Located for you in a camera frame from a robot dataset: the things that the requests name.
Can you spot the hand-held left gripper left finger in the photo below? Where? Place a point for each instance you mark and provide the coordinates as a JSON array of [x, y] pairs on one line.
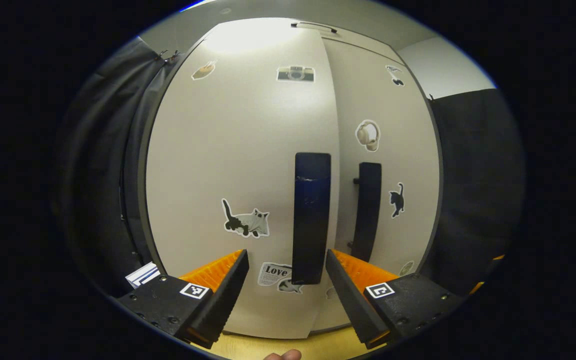
[[223, 302]]

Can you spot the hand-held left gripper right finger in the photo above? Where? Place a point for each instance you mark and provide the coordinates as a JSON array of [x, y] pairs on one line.
[[350, 305]]

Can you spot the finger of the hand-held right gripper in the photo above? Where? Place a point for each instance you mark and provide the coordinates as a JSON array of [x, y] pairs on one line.
[[498, 257]]

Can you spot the white cabinet door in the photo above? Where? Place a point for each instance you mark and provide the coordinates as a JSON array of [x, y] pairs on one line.
[[218, 150], [413, 165]]

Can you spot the blue and white box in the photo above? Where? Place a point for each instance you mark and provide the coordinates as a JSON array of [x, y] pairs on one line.
[[143, 275]]

